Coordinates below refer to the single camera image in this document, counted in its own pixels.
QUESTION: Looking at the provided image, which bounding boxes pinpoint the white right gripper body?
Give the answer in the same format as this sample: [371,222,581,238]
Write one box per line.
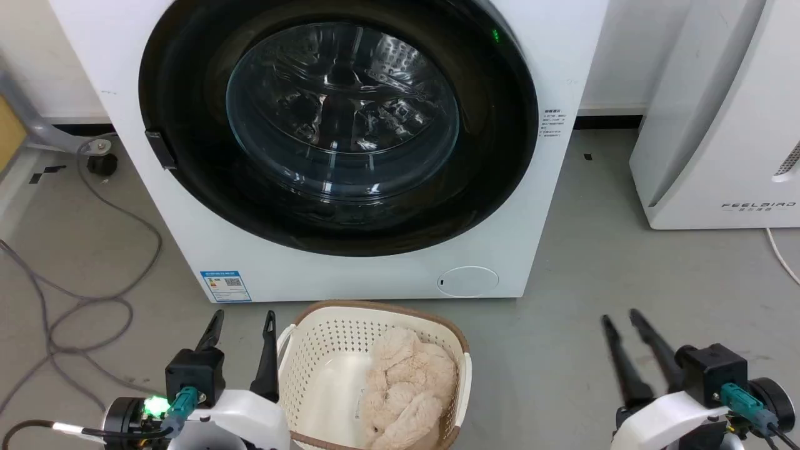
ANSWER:
[611,391,744,450]

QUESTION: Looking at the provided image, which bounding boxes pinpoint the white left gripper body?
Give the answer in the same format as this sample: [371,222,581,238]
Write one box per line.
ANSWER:
[180,388,296,450]

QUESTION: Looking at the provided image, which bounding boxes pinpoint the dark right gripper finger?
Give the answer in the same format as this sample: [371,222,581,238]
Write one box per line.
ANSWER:
[628,308,684,394]
[601,315,655,411]

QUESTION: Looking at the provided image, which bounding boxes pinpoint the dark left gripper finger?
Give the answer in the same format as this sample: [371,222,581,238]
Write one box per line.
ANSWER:
[195,309,225,352]
[249,310,281,402]

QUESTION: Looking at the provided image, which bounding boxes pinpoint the white front-load washing machine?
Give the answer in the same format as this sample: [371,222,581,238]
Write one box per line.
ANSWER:
[49,0,610,305]

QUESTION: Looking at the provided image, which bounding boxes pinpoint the round black glass washer door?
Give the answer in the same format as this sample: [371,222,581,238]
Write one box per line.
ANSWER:
[137,0,539,258]

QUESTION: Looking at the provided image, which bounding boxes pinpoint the blue energy label sticker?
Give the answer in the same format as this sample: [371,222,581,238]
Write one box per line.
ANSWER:
[199,270,253,304]

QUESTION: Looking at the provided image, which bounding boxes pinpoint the cream perforated laundry basket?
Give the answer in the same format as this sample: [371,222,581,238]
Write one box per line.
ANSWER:
[276,299,473,450]

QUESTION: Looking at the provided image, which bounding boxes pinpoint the beige fluffy towel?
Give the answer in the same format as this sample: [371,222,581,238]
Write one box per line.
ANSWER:
[361,326,459,450]

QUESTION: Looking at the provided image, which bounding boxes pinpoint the round white filter cover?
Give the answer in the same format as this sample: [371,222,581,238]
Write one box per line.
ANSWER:
[437,266,500,298]

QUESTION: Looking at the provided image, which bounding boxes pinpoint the black caster wheel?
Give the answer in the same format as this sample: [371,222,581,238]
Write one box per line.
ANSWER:
[86,152,119,178]

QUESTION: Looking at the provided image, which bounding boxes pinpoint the white Feelbird appliance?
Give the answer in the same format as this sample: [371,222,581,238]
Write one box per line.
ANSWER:
[628,0,800,231]

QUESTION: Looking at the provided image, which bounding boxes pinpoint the black floor tape strip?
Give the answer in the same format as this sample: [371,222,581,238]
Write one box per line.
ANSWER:
[27,165,67,185]

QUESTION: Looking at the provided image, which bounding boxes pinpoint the small printed text label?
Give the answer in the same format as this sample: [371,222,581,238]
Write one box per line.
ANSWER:
[541,107,569,139]

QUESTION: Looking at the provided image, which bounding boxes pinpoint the grey metal furniture leg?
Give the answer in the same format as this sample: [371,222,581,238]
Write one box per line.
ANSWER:
[0,61,117,157]

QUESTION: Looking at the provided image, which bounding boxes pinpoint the yellow wooden panel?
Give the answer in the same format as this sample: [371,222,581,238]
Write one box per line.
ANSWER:
[0,94,29,174]

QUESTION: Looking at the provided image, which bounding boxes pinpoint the grey floor cable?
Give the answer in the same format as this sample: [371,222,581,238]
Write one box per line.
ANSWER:
[47,133,164,356]
[0,239,148,414]

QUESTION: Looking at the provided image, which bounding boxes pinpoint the thin white power cable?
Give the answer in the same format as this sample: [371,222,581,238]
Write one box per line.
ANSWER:
[765,227,800,286]

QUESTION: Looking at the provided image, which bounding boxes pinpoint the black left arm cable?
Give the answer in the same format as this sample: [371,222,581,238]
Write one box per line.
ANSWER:
[0,386,207,450]

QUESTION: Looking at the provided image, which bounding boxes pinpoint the black rectangular plastic piece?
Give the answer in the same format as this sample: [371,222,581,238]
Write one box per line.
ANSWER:
[144,129,178,171]

